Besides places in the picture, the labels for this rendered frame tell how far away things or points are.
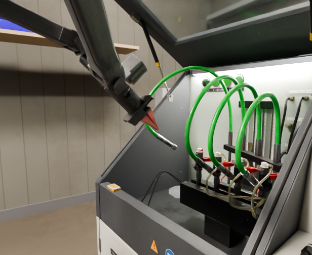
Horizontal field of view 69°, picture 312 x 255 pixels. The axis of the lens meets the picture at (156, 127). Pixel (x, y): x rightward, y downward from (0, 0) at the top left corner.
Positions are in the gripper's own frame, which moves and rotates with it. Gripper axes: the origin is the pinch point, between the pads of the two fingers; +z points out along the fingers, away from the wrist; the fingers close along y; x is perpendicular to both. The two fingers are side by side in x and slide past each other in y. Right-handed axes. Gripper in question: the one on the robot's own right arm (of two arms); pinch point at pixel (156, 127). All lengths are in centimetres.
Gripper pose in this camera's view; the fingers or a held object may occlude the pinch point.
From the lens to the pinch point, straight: 70.7
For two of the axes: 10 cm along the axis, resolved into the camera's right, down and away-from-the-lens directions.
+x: -4.3, -1.2, 9.0
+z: 6.4, 6.6, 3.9
